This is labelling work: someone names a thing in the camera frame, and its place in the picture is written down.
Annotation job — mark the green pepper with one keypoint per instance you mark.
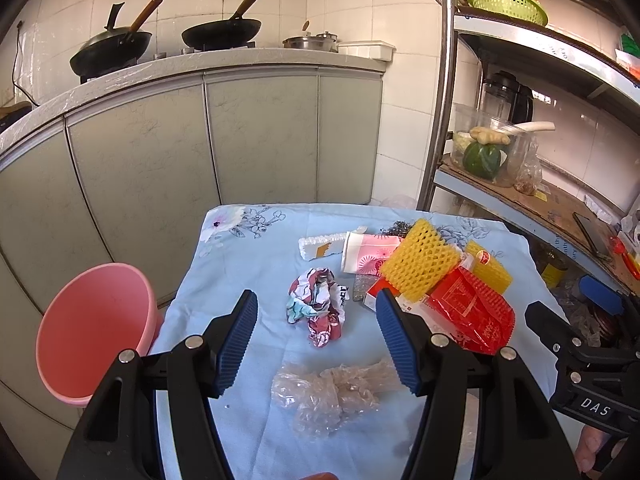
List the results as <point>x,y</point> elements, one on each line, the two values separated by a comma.
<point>483,161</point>

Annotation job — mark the pink white paper bag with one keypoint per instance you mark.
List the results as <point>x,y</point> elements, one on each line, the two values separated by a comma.
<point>364,254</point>

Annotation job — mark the white foam piece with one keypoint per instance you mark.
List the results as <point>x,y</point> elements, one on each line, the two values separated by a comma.
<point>321,246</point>

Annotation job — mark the white radish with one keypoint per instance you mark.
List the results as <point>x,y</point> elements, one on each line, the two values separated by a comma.
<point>529,127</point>

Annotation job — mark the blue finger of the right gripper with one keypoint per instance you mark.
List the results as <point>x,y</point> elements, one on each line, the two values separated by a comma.
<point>554,333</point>
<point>600,295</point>

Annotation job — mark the black frying pan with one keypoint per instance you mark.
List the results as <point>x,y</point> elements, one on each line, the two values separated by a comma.
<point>225,34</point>

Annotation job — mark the induction cooker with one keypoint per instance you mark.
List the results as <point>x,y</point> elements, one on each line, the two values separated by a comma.
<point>9,115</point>

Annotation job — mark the metal shelf rack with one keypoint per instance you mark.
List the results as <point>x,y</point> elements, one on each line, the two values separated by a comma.
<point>532,72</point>

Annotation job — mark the person's right hand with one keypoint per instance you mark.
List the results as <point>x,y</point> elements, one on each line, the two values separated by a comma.
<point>591,440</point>

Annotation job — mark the red plastic snack bag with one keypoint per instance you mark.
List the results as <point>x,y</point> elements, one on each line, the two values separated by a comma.
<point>479,318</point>

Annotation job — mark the yellow tin can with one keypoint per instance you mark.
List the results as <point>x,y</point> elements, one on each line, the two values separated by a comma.
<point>552,269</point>

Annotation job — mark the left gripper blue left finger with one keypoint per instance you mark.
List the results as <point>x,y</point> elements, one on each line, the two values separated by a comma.
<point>232,336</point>

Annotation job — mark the white plastic tray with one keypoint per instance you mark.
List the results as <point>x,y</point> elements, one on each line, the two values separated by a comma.
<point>377,50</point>

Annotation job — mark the ginger root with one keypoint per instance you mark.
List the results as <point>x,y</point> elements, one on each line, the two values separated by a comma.
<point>484,136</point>

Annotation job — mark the grey kitchen cabinet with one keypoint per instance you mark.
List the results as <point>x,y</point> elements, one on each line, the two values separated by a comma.
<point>125,167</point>

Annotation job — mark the clear plastic container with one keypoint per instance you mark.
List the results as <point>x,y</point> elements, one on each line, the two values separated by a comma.
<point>463,119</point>

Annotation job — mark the steel pot with lid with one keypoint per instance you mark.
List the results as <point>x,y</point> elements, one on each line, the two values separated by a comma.
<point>304,39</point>

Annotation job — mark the black blender jug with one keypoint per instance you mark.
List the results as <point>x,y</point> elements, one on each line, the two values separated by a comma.
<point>505,98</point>

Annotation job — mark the black wok with lid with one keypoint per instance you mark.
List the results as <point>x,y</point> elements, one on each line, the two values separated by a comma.
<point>116,47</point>

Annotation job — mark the clear plastic wrap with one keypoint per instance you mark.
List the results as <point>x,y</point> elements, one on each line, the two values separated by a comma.
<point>322,402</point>

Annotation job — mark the colourful wrapper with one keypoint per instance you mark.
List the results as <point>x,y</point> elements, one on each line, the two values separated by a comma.
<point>316,298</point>

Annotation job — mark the black smartphone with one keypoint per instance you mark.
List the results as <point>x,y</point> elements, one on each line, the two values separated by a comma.
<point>595,241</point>

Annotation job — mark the green plastic basket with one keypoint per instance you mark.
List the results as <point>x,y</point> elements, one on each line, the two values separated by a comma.
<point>525,10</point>

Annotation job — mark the light blue floral cloth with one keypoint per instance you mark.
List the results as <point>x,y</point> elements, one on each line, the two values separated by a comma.
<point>255,247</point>

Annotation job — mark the pink plastic bucket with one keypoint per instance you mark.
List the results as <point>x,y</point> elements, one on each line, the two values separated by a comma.
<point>104,310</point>

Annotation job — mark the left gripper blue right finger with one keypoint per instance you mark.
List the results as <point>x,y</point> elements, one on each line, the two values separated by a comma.
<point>401,331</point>

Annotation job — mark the large yellow foam net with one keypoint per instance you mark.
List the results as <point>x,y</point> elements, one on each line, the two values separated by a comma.
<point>421,260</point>

